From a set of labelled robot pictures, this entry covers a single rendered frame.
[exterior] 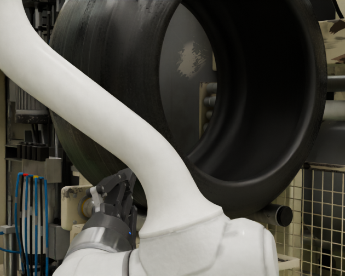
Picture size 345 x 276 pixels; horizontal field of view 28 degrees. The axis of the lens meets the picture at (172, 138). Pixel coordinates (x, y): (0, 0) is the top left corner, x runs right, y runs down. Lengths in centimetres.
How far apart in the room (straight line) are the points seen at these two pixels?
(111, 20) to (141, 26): 6
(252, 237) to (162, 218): 10
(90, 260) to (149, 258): 9
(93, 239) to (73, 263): 6
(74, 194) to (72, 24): 41
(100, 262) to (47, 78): 22
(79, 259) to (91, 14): 57
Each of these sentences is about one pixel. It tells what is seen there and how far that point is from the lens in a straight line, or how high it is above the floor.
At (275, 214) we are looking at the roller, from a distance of 148.
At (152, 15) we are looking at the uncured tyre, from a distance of 123.
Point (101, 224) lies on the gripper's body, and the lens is 95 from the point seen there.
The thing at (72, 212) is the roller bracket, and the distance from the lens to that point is 156.
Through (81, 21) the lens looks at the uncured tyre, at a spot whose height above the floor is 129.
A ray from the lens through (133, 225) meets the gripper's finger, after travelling 107.
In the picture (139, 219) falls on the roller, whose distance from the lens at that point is 137.
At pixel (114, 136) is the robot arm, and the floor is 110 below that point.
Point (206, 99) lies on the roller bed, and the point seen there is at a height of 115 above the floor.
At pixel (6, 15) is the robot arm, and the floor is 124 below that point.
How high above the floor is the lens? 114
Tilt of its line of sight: 3 degrees down
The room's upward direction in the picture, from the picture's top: straight up
